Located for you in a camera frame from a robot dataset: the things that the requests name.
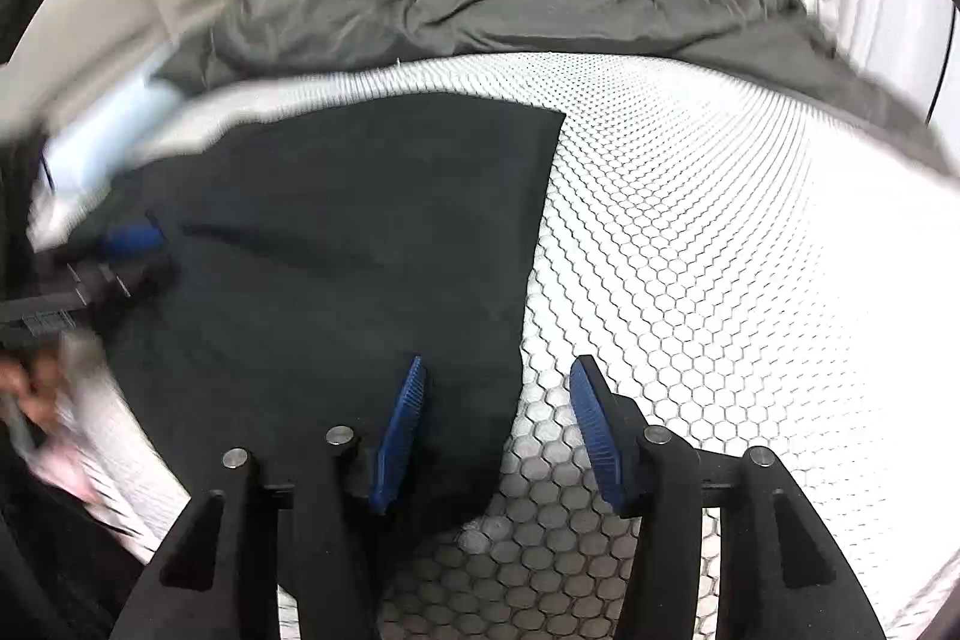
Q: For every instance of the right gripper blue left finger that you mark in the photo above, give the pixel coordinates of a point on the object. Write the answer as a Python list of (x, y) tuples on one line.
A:
[(397, 442)]

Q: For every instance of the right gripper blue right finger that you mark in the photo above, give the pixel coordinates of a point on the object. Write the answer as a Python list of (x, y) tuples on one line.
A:
[(609, 424)]

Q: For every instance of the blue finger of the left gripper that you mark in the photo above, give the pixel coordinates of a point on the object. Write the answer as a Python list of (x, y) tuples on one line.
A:
[(130, 241)]

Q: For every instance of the black pants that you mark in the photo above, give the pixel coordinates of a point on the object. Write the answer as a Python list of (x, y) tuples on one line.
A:
[(317, 256)]

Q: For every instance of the left hand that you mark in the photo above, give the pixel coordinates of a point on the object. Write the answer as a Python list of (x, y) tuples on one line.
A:
[(36, 384)]

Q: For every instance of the light blue pillow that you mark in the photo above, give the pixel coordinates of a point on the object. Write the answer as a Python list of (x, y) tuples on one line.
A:
[(81, 159)]

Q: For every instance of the white honeycomb mattress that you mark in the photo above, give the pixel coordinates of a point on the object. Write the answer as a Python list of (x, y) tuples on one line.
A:
[(751, 270)]

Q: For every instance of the beige headboard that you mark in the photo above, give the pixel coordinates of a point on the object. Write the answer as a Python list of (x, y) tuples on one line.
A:
[(74, 50)]

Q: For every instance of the grey duvet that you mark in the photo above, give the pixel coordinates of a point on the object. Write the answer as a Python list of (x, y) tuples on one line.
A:
[(777, 43)]

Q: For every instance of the white wardrobe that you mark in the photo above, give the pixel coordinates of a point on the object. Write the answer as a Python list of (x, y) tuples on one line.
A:
[(909, 45)]

